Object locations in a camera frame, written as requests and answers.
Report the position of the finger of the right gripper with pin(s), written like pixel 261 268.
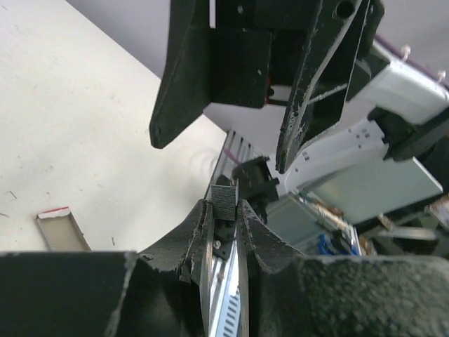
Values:
pixel 339 35
pixel 185 89

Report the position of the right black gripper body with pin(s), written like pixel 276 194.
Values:
pixel 256 50

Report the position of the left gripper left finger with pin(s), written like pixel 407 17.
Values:
pixel 162 291

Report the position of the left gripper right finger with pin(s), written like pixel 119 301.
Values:
pixel 285 293

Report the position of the grey staple strip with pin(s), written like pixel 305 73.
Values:
pixel 224 200

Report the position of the staple box tray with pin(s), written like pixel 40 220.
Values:
pixel 60 231

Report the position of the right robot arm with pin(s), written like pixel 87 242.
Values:
pixel 348 96

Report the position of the aluminium mounting rail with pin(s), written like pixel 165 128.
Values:
pixel 235 151

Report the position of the white slotted cable duct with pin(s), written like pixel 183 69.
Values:
pixel 229 321

